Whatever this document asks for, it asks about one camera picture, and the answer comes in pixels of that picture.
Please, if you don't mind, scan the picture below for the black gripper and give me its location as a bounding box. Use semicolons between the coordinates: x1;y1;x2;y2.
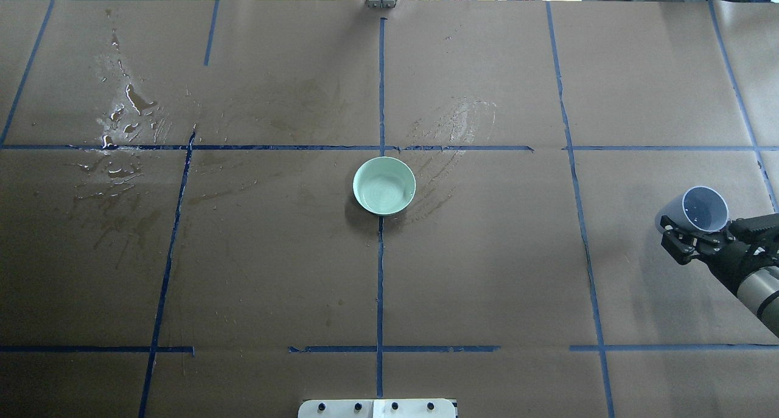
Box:
660;215;769;291

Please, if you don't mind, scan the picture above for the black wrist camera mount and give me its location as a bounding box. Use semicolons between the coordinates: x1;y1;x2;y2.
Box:
728;213;778;245

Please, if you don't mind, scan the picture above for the light green bowl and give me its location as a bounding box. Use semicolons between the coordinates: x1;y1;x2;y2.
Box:
352;156;416;217

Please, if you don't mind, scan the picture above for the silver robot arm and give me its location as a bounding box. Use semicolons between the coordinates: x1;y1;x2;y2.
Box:
659;214;778;335

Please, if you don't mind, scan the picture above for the white pedestal column base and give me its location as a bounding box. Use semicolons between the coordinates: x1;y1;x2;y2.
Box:
298;398;458;417

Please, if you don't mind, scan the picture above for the light blue plastic cup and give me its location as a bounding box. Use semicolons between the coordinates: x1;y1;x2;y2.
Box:
654;186;730;233

